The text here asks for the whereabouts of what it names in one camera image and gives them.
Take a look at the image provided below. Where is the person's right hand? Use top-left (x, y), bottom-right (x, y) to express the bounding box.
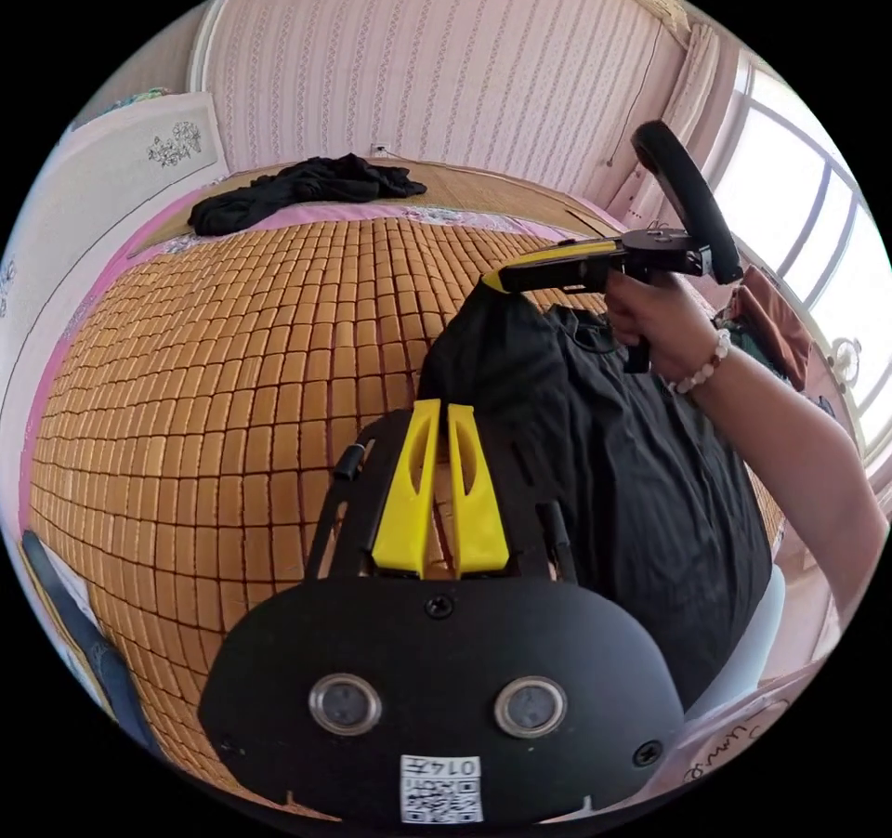
top-left (604, 269), bottom-right (731, 385)

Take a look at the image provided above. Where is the person's body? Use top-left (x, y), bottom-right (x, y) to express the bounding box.
top-left (682, 562), bottom-right (787, 717)

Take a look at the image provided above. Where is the white cupboard with flower print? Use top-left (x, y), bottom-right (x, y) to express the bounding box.
top-left (0, 90), bottom-right (232, 449)

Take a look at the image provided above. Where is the small white fan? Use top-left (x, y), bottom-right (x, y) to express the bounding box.
top-left (827, 335), bottom-right (864, 395)

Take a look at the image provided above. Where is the black short sleeve shirt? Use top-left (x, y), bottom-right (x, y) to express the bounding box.
top-left (416, 285), bottom-right (775, 711)

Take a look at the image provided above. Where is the person's right forearm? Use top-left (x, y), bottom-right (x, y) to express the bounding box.
top-left (667, 327), bottom-right (891, 644)

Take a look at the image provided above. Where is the pale curtain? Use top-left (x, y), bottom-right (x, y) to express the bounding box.
top-left (660, 20), bottom-right (734, 181)

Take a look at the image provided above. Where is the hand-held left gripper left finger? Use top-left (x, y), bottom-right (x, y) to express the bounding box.
top-left (371, 398), bottom-right (442, 580)

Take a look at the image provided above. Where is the pile of clothes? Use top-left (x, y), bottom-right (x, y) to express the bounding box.
top-left (188, 152), bottom-right (428, 237)

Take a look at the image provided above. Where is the window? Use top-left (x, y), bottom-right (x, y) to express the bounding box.
top-left (710, 60), bottom-right (892, 466)

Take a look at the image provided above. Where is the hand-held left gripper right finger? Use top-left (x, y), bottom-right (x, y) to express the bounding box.
top-left (447, 403), bottom-right (511, 576)

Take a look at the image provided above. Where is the bed with woven mat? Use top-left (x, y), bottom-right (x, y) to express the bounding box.
top-left (17, 154), bottom-right (793, 783)

